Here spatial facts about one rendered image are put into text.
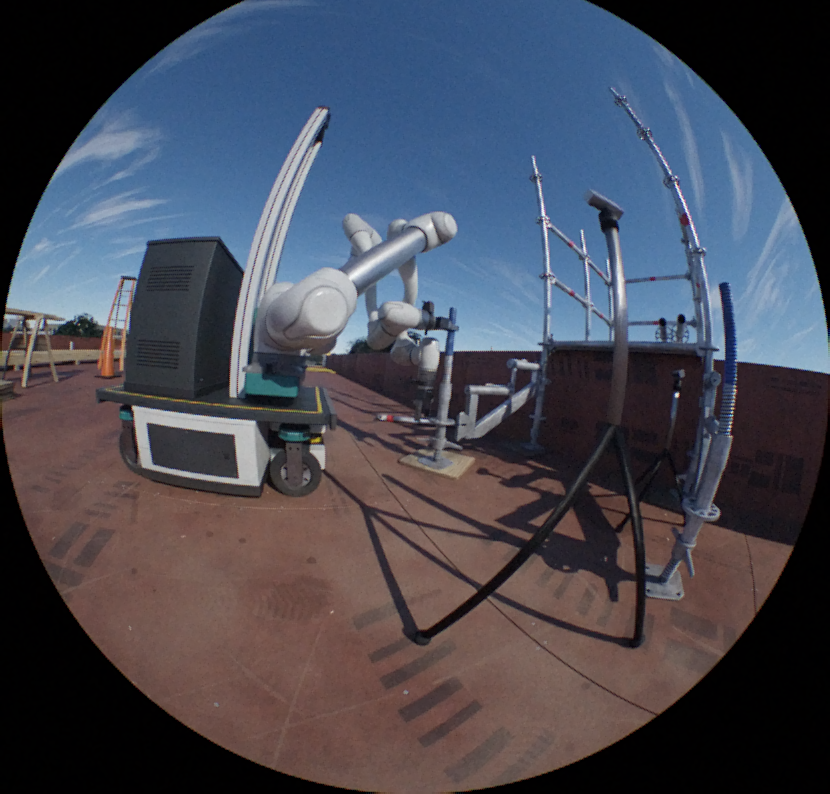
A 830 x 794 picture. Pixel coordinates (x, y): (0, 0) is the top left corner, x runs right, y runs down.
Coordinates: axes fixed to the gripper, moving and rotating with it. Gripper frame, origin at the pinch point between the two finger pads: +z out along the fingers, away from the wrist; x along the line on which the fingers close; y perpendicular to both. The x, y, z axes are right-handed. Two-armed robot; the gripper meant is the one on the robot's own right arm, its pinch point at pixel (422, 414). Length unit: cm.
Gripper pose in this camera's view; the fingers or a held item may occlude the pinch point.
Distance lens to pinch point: 121.3
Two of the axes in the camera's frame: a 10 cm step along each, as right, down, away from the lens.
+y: 9.1, 1.1, -3.9
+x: 4.0, 0.0, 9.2
